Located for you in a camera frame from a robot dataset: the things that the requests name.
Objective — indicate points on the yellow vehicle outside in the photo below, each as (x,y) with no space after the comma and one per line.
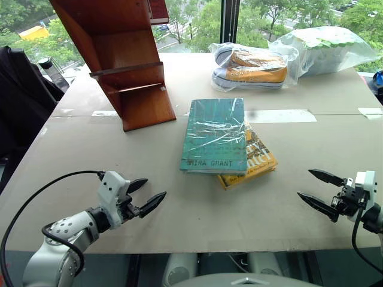
(33,32)

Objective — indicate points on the orange canvas sneaker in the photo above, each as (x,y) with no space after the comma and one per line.
(251,58)
(257,76)

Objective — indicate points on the white tape patch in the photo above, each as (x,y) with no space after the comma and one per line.
(371,113)

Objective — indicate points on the clear plastic shoe bag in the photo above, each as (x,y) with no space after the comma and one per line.
(291,68)

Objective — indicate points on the long white tape strip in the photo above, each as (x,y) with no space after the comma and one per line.
(281,116)

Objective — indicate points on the dark window post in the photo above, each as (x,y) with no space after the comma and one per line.
(229,21)

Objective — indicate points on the short white tape strip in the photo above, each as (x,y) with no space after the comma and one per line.
(104,113)

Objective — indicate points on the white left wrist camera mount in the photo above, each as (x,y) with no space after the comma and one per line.
(112,186)

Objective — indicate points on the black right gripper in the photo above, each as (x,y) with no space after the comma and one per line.
(350,197)

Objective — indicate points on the white and green bundle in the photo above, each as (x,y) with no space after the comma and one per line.
(324,51)

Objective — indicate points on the black fabric chair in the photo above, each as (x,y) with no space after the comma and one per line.
(21,113)

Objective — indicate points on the black capped bottle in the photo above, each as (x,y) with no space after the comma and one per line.
(52,71)

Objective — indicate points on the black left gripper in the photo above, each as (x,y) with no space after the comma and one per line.
(128,209)

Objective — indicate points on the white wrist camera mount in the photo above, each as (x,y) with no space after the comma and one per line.
(368,182)
(112,186)

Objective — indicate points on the grey robot torso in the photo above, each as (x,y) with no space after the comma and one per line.
(245,282)

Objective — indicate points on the pale rounded shape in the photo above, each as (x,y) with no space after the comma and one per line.
(179,269)

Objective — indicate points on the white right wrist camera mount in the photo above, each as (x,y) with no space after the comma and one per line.
(368,182)

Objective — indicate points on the teal book in plastic wrap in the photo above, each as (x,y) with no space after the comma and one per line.
(214,134)

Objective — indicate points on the large clear plastic bag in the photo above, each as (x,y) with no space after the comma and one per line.
(359,53)

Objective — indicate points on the red book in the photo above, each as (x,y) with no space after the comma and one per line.
(158,10)

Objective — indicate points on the brown wooden bookshelf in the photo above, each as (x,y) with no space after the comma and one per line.
(125,53)

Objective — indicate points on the yellow book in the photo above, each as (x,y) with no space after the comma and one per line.
(257,161)

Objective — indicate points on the blue and black object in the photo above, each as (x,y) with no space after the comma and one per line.
(378,82)

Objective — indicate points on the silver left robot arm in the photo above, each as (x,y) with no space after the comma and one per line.
(57,260)

